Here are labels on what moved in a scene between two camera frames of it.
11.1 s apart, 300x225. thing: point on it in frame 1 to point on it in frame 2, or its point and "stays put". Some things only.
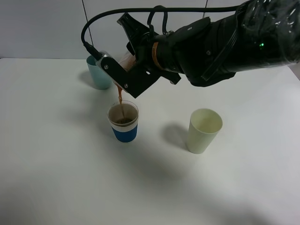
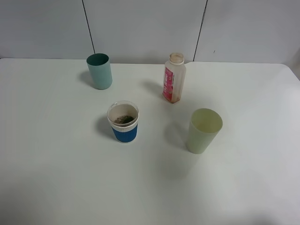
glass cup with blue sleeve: x=123 y=119 stays put
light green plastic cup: x=204 y=124 stays put
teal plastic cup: x=99 y=79 stays put
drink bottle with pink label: x=128 y=60 to x=174 y=78
